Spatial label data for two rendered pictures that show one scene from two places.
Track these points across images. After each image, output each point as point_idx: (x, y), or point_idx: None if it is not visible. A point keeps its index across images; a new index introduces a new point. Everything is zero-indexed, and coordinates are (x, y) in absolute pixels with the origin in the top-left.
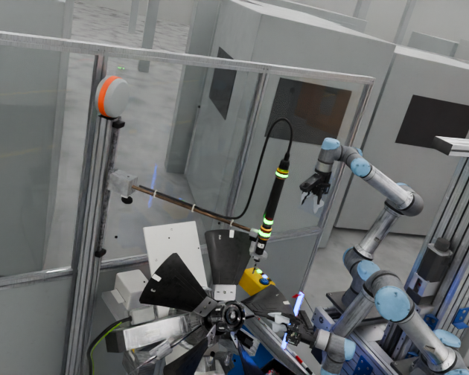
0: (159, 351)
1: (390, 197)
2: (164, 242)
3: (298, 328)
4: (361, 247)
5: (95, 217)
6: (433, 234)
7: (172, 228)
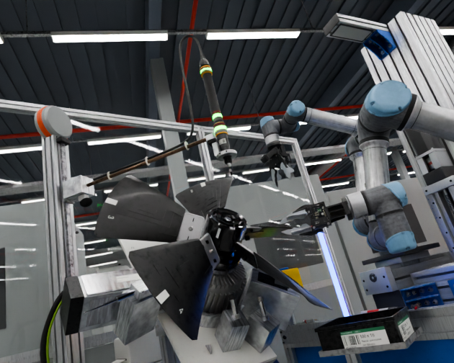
0: (137, 283)
1: (341, 124)
2: None
3: (318, 204)
4: None
5: (57, 237)
6: (403, 131)
7: None
